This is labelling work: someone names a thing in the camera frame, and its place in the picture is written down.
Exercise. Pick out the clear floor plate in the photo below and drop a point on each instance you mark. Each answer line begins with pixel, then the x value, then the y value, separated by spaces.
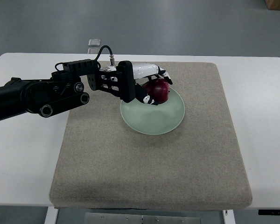
pixel 93 50
pixel 94 43

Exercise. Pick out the light green plate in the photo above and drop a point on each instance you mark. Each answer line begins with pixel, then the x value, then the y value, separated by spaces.
pixel 154 119

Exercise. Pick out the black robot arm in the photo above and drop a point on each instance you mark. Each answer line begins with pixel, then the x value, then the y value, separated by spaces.
pixel 62 92

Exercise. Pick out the cardboard box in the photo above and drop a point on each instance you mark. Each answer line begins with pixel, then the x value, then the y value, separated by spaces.
pixel 273 4

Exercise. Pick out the beige fabric mat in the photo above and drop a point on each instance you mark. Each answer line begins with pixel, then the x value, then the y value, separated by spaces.
pixel 103 163

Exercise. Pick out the black table control panel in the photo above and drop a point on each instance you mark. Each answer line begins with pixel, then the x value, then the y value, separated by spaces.
pixel 269 212

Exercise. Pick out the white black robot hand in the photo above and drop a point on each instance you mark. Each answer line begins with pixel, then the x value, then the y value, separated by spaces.
pixel 135 76

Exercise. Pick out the clear floor plate lower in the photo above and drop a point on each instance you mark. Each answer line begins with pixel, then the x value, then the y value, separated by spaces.
pixel 93 50

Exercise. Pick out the clear floor plate upper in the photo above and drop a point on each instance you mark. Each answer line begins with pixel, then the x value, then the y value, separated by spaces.
pixel 94 43

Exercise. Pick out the dark red apple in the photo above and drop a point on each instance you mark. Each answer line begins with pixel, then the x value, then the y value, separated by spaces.
pixel 158 89

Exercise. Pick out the metal table frame bar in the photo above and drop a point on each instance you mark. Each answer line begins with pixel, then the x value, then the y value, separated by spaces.
pixel 105 218

